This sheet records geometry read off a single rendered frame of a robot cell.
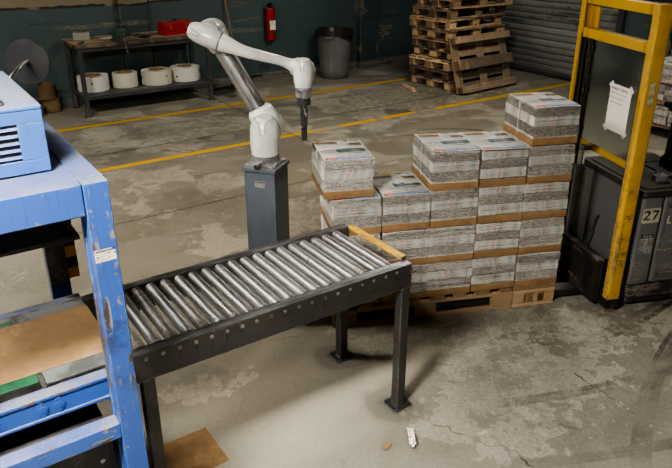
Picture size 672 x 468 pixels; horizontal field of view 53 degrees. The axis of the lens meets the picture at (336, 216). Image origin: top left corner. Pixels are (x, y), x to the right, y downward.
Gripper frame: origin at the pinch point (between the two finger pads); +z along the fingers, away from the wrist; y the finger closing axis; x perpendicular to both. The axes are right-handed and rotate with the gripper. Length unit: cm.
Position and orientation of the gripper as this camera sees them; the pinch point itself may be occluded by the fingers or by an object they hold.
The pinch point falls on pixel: (304, 133)
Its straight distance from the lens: 374.5
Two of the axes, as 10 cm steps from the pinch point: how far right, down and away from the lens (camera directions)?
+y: -2.1, -3.8, 9.0
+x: -9.8, 0.8, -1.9
